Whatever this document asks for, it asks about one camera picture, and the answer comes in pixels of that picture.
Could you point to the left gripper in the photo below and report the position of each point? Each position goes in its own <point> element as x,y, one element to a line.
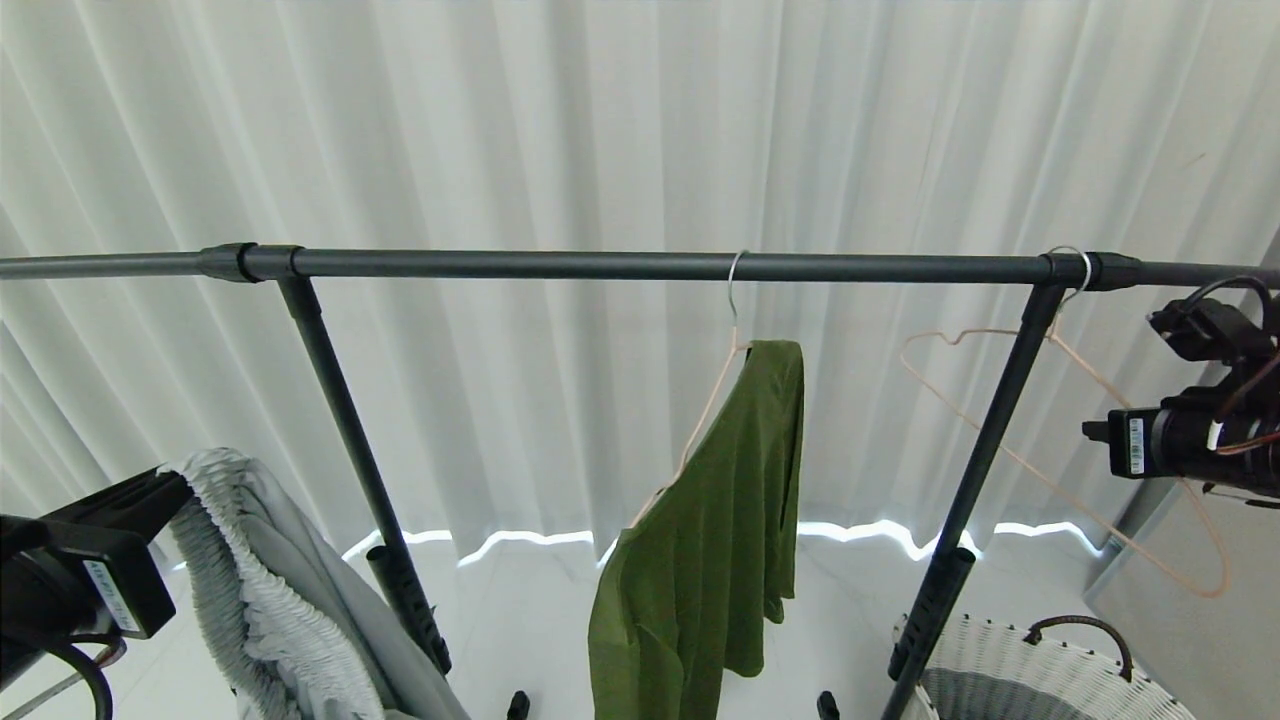
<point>90,590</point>

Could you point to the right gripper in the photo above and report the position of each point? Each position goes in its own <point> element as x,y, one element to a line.
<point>1180,440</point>

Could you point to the pink clothes hanger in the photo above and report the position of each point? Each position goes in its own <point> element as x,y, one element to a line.
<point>1100,521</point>
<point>736,325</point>

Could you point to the pale grey shorts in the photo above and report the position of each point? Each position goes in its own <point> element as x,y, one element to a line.
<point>280,600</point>

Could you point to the green long-sleeved shirt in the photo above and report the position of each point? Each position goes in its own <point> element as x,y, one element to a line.
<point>700,560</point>

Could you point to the white laundry basket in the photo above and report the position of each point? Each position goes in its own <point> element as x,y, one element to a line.
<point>1000,660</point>

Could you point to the black clothes rack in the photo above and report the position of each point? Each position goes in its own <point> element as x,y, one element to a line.
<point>600,265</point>

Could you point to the white curtain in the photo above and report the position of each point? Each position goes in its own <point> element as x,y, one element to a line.
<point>600,120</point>

